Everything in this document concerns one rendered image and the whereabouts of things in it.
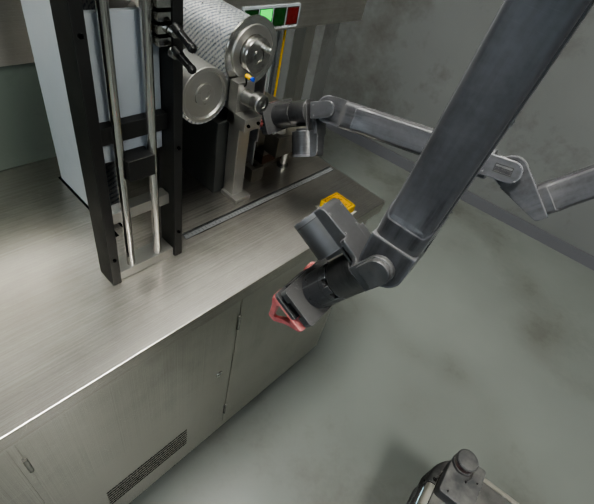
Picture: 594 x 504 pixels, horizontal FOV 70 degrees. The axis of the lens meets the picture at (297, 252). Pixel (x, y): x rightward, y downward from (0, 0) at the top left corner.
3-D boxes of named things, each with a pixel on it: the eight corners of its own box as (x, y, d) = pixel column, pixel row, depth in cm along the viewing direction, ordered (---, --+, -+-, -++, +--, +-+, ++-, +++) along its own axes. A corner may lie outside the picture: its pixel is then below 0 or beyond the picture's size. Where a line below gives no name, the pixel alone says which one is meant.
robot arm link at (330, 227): (395, 281, 47) (426, 244, 52) (334, 196, 46) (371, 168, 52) (329, 308, 56) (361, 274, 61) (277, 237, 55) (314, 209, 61)
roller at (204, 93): (181, 128, 89) (181, 71, 81) (116, 77, 99) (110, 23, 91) (225, 116, 96) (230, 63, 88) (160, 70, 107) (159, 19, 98)
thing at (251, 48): (240, 69, 88) (254, 32, 85) (233, 65, 89) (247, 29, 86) (262, 77, 95) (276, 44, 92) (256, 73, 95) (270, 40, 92)
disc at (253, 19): (219, 87, 90) (233, 12, 81) (218, 86, 90) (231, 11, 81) (267, 85, 100) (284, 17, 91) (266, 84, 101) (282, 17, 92)
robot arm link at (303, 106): (323, 99, 95) (305, 96, 91) (323, 130, 96) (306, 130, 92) (301, 102, 100) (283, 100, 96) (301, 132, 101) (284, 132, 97)
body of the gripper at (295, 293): (277, 294, 61) (307, 278, 55) (316, 259, 67) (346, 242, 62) (304, 330, 61) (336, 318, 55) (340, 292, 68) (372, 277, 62)
